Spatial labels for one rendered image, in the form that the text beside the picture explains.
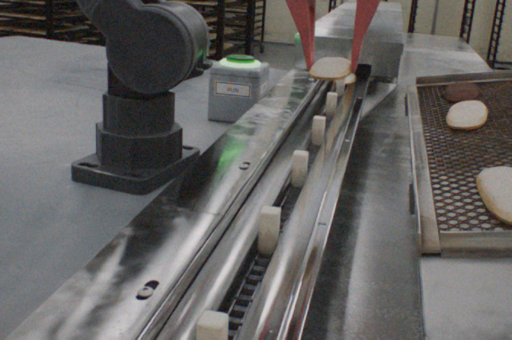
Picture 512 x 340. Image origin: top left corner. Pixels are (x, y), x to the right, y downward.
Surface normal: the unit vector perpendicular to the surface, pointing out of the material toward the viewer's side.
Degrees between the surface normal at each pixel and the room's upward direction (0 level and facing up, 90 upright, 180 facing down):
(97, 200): 0
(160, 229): 0
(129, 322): 0
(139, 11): 90
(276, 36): 89
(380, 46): 90
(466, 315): 10
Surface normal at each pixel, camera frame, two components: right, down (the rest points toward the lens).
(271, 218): -0.22, 0.28
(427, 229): -0.11, -0.96
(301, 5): -0.22, 0.61
